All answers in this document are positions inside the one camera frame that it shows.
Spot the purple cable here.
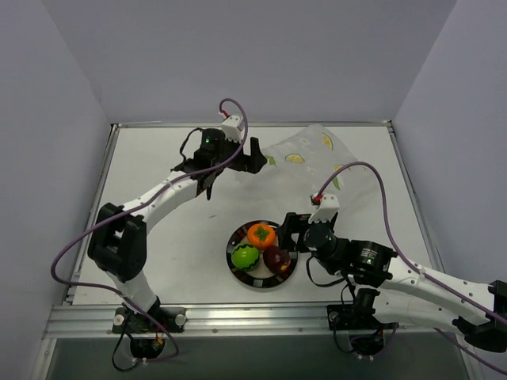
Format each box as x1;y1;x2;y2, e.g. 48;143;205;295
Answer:
311;161;507;375
50;97;250;363

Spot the dark red fake fruit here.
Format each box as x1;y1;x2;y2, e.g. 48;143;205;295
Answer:
262;245;292;274

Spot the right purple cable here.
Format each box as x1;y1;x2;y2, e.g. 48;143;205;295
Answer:
311;161;507;375

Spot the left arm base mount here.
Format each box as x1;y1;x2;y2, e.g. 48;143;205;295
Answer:
111;306;187;334

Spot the front aluminium rail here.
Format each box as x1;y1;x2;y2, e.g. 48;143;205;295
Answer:
42;298;475;337

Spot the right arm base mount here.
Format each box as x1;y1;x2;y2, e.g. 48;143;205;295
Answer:
326;304;398;331

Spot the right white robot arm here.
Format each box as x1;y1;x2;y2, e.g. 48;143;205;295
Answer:
276;213;506;353

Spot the orange fake persimmon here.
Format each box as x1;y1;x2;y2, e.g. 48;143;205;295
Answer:
246;223;276;249

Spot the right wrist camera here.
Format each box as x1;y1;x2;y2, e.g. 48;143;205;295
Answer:
308;193;340;224

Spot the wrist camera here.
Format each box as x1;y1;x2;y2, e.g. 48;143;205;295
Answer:
308;193;340;224
221;115;244;143

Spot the round dark rimmed plate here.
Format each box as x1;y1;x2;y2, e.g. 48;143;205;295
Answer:
225;220;298;291

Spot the clear printed plastic bag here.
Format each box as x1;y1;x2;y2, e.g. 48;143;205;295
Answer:
234;124;383;241

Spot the green fake watermelon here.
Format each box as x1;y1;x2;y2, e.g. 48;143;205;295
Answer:
231;243;261;272

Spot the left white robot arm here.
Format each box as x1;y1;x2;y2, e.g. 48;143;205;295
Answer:
87;127;267;314

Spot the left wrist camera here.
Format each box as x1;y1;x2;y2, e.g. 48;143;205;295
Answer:
221;115;244;143

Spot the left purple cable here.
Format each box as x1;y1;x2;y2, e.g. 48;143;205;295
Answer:
50;97;250;363

